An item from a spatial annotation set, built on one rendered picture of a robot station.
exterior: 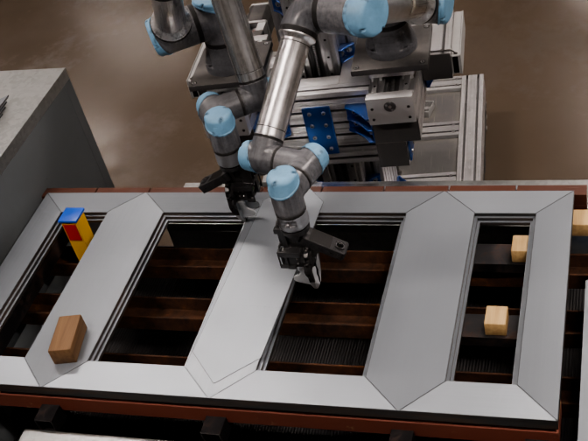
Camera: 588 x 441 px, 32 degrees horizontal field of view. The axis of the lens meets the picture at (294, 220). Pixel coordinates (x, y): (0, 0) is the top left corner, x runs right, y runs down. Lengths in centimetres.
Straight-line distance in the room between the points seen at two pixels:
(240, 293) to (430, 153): 154
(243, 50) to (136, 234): 62
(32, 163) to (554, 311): 164
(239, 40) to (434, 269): 77
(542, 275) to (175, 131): 270
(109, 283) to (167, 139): 211
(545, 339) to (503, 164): 192
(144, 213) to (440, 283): 93
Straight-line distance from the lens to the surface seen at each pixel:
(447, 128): 402
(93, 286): 277
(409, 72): 294
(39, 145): 322
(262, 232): 274
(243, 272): 264
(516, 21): 509
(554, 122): 438
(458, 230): 261
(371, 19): 245
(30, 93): 330
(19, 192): 312
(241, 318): 252
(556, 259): 251
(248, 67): 266
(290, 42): 249
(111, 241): 289
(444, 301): 243
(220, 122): 256
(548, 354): 230
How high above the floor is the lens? 257
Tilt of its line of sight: 39 degrees down
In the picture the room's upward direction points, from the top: 15 degrees counter-clockwise
